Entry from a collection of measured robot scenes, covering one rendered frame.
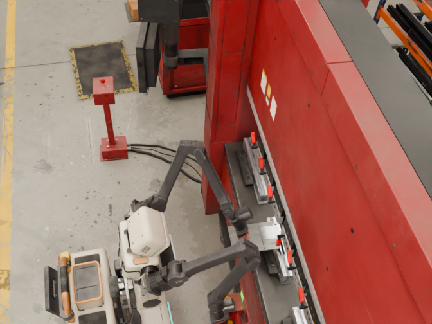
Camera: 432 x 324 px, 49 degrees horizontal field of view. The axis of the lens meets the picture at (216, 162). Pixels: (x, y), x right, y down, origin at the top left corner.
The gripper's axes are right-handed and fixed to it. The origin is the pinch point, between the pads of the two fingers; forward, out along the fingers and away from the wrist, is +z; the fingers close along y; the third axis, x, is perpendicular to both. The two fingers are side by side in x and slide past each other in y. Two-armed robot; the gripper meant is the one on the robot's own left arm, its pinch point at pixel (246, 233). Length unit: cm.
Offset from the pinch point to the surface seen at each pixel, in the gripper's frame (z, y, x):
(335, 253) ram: -57, -56, -48
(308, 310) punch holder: -13, -58, -24
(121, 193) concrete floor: 56, 114, 116
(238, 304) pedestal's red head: 17.5, -30.6, 19.3
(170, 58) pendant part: -28, 138, 17
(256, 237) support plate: 5.5, -1.9, -3.7
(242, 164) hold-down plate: 17, 60, -3
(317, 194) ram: -60, -31, -50
